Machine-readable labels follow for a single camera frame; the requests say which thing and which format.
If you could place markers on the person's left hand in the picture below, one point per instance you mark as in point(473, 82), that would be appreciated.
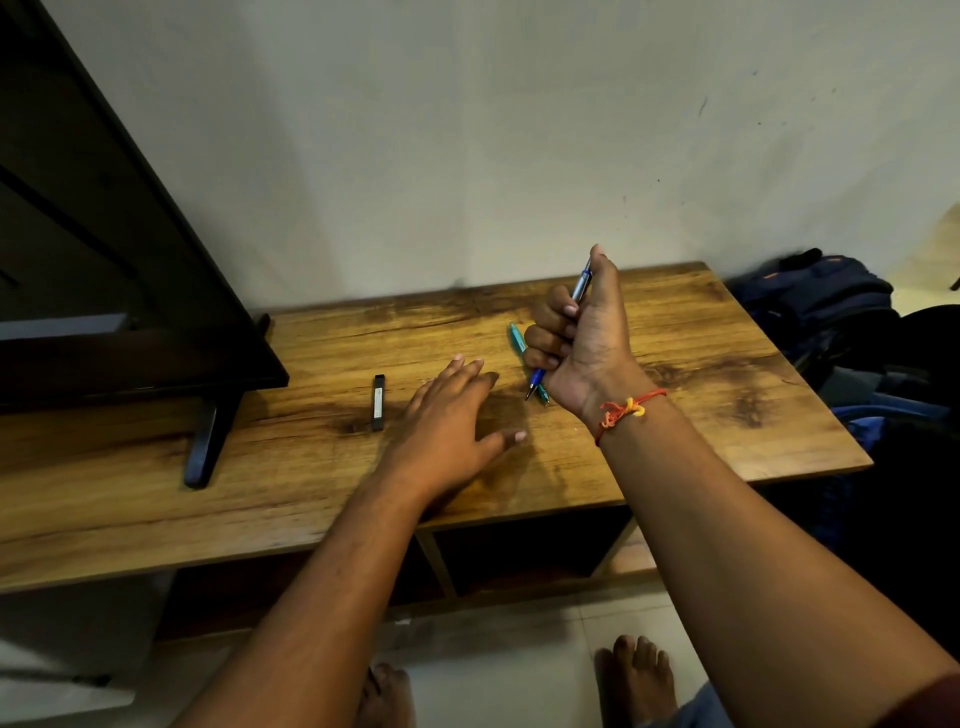
point(435, 435)

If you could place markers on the person's right hand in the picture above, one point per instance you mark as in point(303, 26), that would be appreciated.
point(600, 345)

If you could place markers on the person's right middle finger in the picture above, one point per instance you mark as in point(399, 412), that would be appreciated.
point(547, 335)

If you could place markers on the person's left thumb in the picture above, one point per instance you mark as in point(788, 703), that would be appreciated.
point(504, 441)

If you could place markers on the person's left little finger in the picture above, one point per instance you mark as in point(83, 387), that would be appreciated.
point(421, 394)

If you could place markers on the person's left middle finger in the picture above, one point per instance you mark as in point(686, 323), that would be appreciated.
point(469, 382)

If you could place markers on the person's right thumb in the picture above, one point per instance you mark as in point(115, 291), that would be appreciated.
point(602, 289)

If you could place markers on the blue ballpoint pen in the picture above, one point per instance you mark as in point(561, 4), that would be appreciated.
point(581, 287)

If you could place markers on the person's right forearm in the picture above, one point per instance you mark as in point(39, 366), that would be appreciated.
point(735, 570)

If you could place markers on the person's left forearm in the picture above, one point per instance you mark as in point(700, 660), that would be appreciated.
point(330, 592)

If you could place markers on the teal ballpoint pen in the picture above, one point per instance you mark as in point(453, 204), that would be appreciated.
point(518, 339)

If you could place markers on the small black remote stick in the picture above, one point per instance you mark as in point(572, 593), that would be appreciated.
point(378, 403)

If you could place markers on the wooden television cabinet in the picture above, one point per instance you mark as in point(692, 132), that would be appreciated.
point(225, 480)

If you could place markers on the dark blue backpack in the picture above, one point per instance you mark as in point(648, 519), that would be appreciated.
point(817, 296)

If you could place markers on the person's right foot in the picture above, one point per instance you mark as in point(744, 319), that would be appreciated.
point(636, 682)

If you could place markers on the person's foot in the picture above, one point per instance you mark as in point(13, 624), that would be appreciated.
point(636, 682)
point(386, 697)

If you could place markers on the person's left foot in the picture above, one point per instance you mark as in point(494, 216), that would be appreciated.
point(386, 697)

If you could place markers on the grey blue shorts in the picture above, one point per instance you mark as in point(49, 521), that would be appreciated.
point(701, 711)

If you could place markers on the black flat screen television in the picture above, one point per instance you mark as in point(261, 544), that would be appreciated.
point(112, 225)

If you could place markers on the black bag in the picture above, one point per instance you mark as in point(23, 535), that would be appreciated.
point(907, 465)

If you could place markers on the white box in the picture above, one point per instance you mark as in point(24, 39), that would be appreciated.
point(75, 645)

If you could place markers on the maroon shirt sleeve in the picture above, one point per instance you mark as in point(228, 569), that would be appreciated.
point(926, 705)

